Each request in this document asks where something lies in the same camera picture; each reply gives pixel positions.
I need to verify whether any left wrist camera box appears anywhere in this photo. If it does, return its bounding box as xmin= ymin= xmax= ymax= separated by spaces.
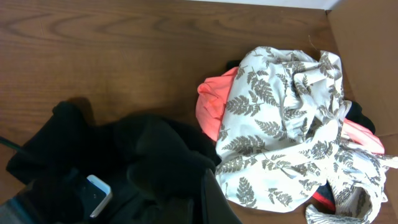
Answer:
xmin=83 ymin=175 xmax=113 ymax=218

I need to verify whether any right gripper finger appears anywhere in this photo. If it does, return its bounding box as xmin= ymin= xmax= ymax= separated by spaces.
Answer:
xmin=201 ymin=169 xmax=242 ymax=224

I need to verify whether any black garment under pile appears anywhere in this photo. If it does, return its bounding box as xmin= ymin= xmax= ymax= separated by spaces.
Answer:
xmin=226 ymin=60 xmax=376 ymax=212

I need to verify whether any black t-shirt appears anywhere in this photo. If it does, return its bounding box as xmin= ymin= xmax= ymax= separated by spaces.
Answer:
xmin=6 ymin=101 xmax=221 ymax=223

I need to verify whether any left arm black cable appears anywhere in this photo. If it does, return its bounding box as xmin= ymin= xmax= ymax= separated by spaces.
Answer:
xmin=0 ymin=135 xmax=29 ymax=155

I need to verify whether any white fern-print garment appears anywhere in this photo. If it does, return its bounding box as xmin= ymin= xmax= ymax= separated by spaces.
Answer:
xmin=216 ymin=47 xmax=397 ymax=223

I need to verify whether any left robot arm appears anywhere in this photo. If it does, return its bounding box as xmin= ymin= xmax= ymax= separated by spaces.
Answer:
xmin=1 ymin=179 xmax=85 ymax=224

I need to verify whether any coral pink garment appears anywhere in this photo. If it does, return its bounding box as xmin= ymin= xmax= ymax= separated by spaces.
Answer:
xmin=195 ymin=70 xmax=385 ymax=154

